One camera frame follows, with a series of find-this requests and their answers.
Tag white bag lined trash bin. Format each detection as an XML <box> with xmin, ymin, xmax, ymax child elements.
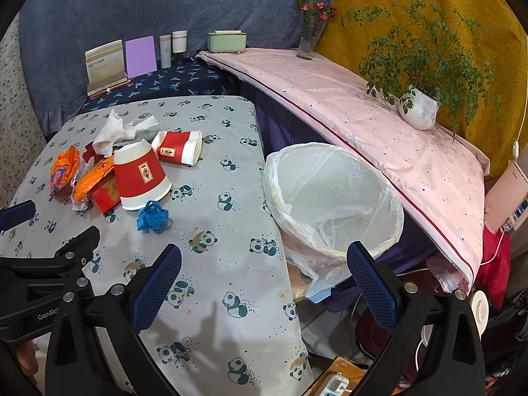
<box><xmin>262</xmin><ymin>142</ymin><xmax>405</xmax><ymax>302</ymax></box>

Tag white tissue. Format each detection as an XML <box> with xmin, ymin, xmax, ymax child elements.
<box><xmin>92</xmin><ymin>110</ymin><xmax>160</xmax><ymax>157</ymax></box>

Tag white cosmetic tube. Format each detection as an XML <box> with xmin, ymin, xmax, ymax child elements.
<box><xmin>159</xmin><ymin>35</ymin><xmax>172</xmax><ymax>69</ymax></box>

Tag orange snack bag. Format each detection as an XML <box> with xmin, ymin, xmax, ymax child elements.
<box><xmin>49</xmin><ymin>146</ymin><xmax>80</xmax><ymax>195</ymax></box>

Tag dark purple cloth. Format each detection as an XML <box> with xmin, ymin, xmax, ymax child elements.
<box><xmin>236</xmin><ymin>82</ymin><xmax>441</xmax><ymax>312</ymax></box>

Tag purple notebook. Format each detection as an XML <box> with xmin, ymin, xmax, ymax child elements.
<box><xmin>124</xmin><ymin>36</ymin><xmax>157</xmax><ymax>78</ymax></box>

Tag navy floral cloth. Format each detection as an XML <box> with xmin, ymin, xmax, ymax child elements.
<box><xmin>80</xmin><ymin>58</ymin><xmax>240</xmax><ymax>115</ymax></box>

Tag red fuzzy cloth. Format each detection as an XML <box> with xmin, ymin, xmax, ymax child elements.
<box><xmin>82</xmin><ymin>142</ymin><xmax>105</xmax><ymax>164</ymax></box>

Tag mustard yellow backdrop cloth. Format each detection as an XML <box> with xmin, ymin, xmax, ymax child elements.
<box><xmin>316</xmin><ymin>0</ymin><xmax>527</xmax><ymax>177</ymax></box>

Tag green tissue box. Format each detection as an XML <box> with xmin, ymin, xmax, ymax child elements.
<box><xmin>207</xmin><ymin>30</ymin><xmax>247</xmax><ymax>53</ymax></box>

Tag potted green plant white pot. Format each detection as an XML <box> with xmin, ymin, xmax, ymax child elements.
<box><xmin>340</xmin><ymin>0</ymin><xmax>502</xmax><ymax>132</ymax></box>

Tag glass vase red flowers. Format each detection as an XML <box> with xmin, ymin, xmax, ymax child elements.
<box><xmin>294</xmin><ymin>0</ymin><xmax>337</xmax><ymax>60</ymax></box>

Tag red gold cigarette box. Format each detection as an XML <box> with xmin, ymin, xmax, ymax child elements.
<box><xmin>91</xmin><ymin>174</ymin><xmax>121</xmax><ymax>215</ymax></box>

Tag pink bed sheet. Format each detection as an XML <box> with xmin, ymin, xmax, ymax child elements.
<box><xmin>198</xmin><ymin>48</ymin><xmax>490</xmax><ymax>291</ymax></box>

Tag orange plastic wrapper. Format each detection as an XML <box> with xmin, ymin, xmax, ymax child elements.
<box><xmin>73</xmin><ymin>155</ymin><xmax>114</xmax><ymax>202</ymax></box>

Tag white cosmetic jar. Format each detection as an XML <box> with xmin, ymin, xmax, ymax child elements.
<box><xmin>172</xmin><ymin>30</ymin><xmax>188</xmax><ymax>65</ymax></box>

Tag white power strip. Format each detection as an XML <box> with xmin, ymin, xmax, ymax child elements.
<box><xmin>315</xmin><ymin>373</ymin><xmax>350</xmax><ymax>396</ymax></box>

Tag blue glove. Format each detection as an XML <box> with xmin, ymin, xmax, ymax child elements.
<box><xmin>136</xmin><ymin>200</ymin><xmax>169</xmax><ymax>232</ymax></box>

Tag pink device with cable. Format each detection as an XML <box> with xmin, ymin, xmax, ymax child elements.
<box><xmin>484</xmin><ymin>161</ymin><xmax>527</xmax><ymax>233</ymax></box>

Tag blue grey backdrop cloth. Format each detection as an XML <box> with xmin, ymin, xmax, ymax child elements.
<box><xmin>19</xmin><ymin>0</ymin><xmax>332</xmax><ymax>134</ymax></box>

